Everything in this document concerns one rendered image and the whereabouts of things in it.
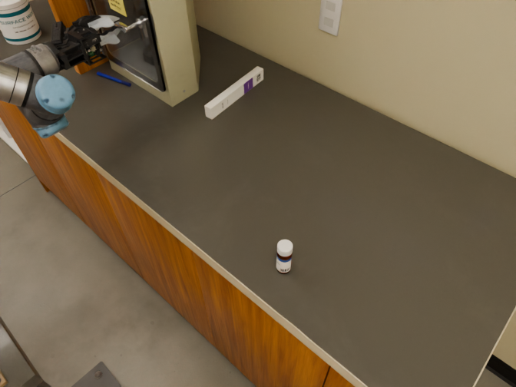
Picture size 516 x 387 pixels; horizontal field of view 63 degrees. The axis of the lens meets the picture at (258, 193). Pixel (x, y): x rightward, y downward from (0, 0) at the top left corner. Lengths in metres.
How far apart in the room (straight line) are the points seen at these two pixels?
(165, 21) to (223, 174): 0.44
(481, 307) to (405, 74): 0.65
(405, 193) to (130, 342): 1.32
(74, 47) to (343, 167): 0.74
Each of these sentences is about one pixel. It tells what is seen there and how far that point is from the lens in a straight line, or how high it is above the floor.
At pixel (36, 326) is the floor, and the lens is 2.14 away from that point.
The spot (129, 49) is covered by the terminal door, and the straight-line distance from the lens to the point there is 1.37.
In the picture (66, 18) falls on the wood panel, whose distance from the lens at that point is 1.51.
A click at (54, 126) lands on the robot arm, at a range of 1.10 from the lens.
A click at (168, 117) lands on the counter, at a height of 0.94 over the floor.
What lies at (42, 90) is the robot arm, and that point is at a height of 1.25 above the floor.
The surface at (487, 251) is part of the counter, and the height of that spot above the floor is 0.94.
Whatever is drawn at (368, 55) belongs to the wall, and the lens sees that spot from 1.32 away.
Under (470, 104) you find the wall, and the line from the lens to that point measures 1.25.
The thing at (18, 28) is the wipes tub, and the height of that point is 1.00.
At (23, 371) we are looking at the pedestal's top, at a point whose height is 0.94.
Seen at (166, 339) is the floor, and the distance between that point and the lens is 1.92.
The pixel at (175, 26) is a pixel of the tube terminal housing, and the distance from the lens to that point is 1.25.
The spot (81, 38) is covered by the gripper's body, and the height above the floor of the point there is 1.24.
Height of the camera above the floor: 1.76
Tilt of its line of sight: 50 degrees down
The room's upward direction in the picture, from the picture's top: 1 degrees counter-clockwise
